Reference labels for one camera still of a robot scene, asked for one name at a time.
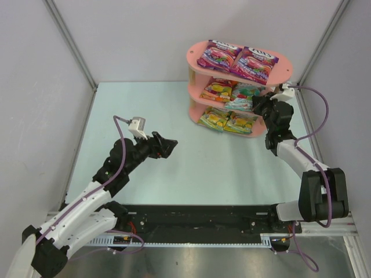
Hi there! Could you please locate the pink three-tier shelf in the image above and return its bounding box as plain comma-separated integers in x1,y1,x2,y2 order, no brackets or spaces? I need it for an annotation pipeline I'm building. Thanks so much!
187,40,294,137

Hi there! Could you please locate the teal mint blossom candy bag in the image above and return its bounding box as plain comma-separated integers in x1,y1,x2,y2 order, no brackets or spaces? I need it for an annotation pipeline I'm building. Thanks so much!
224,82,264,112

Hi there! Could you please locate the green spring tea candy bag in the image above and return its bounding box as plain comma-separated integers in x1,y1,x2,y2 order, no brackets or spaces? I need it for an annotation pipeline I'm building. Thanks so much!
224,112,258,134

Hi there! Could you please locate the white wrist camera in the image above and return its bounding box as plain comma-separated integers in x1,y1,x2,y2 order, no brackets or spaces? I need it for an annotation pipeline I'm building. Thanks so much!
128,116,147,140
270,83,295,102

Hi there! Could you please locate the white slotted cable duct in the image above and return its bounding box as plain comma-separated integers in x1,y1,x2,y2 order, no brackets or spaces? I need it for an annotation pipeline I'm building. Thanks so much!
86,233,290,248

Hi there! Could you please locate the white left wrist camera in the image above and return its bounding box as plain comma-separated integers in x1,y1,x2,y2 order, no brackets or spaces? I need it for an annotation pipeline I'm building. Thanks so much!
128,116,147,140

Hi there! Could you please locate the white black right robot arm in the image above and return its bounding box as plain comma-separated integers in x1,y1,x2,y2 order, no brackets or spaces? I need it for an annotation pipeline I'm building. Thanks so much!
252,93,349,227

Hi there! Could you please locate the aluminium corner frame post right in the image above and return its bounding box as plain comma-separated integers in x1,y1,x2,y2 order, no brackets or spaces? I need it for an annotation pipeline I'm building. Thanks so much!
296,0,352,85

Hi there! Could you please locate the purple berries candy bag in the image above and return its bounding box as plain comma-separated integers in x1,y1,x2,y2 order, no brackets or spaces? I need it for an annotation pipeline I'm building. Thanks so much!
197,40,242,73
230,46,279,85

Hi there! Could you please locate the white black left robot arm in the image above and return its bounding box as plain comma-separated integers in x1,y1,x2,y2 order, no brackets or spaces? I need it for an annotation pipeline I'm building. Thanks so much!
6,131,178,277

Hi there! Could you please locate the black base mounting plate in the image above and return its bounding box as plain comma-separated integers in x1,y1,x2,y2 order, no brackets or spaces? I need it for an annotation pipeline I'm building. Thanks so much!
115,204,292,233

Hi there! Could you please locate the aluminium corner frame post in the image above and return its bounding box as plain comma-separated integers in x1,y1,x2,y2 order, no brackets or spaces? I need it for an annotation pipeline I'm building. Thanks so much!
42,0,97,92
296,0,352,85

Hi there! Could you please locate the aluminium front rail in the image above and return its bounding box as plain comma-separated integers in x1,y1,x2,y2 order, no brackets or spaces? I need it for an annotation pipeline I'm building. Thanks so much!
298,213,359,237

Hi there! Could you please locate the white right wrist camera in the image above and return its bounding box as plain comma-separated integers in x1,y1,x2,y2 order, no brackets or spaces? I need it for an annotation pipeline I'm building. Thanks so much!
270,83,295,102

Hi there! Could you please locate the aluminium corner frame post left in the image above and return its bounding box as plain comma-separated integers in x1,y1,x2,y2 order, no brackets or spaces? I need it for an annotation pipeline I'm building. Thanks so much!
42,0,97,92

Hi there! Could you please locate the orange fruits candy bag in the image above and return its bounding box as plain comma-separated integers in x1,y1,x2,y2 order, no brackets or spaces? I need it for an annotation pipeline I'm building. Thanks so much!
200,77,237,103

